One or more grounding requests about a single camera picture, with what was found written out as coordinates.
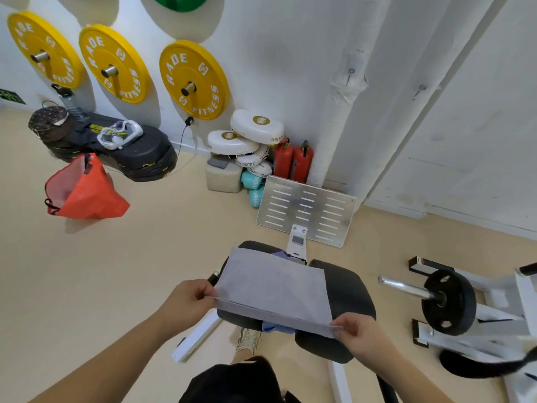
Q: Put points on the chrome barbell sleeve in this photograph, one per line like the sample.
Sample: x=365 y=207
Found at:
x=405 y=287

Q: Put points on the green weight plate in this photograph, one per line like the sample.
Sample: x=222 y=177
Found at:
x=180 y=0

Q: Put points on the clear plastic bag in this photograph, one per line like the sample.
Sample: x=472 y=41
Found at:
x=121 y=134

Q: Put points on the large white boxing pad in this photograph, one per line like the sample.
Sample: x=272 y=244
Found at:
x=258 y=126

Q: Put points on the person's left thumb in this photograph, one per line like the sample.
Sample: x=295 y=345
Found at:
x=206 y=294

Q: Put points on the black weight plate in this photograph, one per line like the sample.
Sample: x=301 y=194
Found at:
x=455 y=304

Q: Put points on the black machine seat pad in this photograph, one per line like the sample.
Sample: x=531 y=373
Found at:
x=247 y=318
x=350 y=289

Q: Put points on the person's black shorts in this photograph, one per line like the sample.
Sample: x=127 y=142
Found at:
x=230 y=384

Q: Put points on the person's right forearm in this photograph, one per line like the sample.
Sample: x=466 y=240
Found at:
x=409 y=381

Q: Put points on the white plate-loaded machine frame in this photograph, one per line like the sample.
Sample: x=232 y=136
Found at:
x=495 y=323

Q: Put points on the white wrapped pipe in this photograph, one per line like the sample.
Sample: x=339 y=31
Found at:
x=348 y=100

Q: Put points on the person's right thumb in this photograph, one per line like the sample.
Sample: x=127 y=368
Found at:
x=342 y=330

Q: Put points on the person's beige shoe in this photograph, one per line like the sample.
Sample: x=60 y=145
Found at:
x=249 y=340

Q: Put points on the brown patterned hat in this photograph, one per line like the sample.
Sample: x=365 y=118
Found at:
x=50 y=123

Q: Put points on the grey cleaning cloth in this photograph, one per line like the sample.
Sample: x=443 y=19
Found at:
x=272 y=285

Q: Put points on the white exercise machine frame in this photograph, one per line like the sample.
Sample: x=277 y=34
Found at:
x=197 y=335

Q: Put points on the yellow weight plate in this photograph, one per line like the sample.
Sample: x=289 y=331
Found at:
x=114 y=62
x=194 y=79
x=46 y=48

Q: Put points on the red fire extinguisher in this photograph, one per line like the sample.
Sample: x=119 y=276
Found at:
x=283 y=160
x=302 y=163

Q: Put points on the person's left forearm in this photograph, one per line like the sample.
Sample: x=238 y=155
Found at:
x=109 y=365

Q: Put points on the person's right hand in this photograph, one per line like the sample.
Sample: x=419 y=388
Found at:
x=364 y=337

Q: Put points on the person's left hand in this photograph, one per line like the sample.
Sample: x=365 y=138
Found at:
x=186 y=305

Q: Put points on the grey folded cloth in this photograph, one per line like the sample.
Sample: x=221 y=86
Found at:
x=218 y=161

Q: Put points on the green exit sign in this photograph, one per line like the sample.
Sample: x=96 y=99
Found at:
x=10 y=96

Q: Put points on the perforated metal footplate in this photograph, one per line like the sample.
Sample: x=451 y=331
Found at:
x=308 y=209

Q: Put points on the beige storage box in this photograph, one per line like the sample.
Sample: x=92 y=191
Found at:
x=223 y=179

